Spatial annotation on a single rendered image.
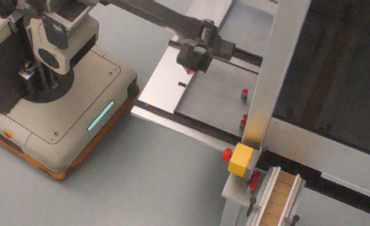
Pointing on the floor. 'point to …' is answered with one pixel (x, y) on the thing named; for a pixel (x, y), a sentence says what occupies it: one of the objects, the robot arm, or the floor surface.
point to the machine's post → (270, 82)
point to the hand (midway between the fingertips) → (188, 71)
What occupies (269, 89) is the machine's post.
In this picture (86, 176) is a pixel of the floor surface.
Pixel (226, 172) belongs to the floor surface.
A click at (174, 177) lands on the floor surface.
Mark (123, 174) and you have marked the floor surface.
